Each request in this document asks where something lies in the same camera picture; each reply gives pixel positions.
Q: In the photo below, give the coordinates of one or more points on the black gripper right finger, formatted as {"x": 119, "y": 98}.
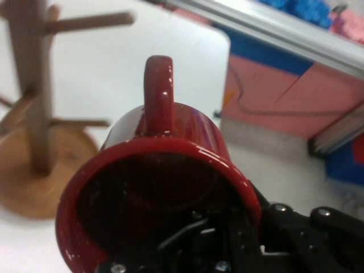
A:
{"x": 307, "y": 244}

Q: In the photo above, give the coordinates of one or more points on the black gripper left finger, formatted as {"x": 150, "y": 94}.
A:
{"x": 204, "y": 244}

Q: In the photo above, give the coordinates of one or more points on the red ceramic mug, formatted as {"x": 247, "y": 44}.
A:
{"x": 170, "y": 146}

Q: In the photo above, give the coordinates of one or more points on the grey table foot beam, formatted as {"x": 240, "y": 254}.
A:
{"x": 338, "y": 133}

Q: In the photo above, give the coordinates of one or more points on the black table edge clip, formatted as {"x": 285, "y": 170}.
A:
{"x": 217, "y": 114}

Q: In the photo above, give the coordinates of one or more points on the orange pink floor mat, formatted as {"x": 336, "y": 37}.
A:
{"x": 284, "y": 96}

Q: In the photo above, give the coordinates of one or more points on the blue floor mat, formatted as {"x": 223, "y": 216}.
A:
{"x": 264, "y": 55}

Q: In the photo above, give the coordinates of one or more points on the wooden mug tree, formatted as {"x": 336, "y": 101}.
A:
{"x": 39, "y": 113}

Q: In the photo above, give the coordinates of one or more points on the pink red plastic wrap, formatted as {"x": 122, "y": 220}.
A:
{"x": 351, "y": 24}

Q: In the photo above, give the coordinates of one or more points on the bright blue crumpled wrap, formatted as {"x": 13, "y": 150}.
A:
{"x": 295, "y": 10}

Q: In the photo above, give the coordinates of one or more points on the short aluminium side rail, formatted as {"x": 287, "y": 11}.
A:
{"x": 273, "y": 31}

